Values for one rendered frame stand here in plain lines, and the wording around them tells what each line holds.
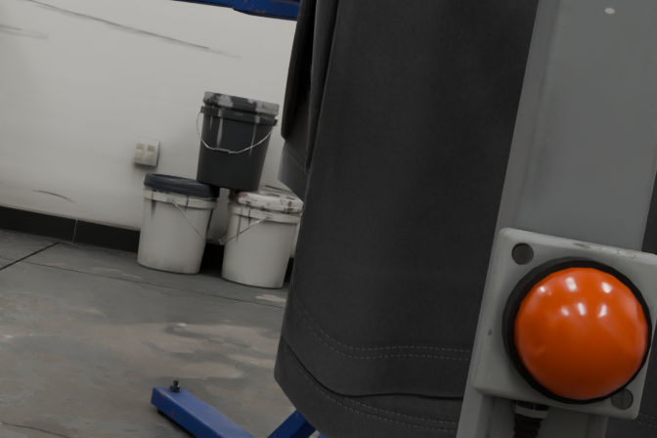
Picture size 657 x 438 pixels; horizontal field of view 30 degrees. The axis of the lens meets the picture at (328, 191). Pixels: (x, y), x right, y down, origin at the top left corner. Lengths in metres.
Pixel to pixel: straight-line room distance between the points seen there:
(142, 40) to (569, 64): 5.00
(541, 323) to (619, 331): 0.02
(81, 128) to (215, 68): 0.63
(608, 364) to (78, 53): 5.09
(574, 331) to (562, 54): 0.09
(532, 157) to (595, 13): 0.05
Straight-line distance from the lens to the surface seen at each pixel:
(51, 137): 5.41
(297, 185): 0.74
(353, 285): 0.66
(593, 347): 0.34
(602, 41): 0.38
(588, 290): 0.35
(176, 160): 5.33
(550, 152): 0.38
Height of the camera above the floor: 0.70
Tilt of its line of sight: 3 degrees down
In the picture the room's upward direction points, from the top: 10 degrees clockwise
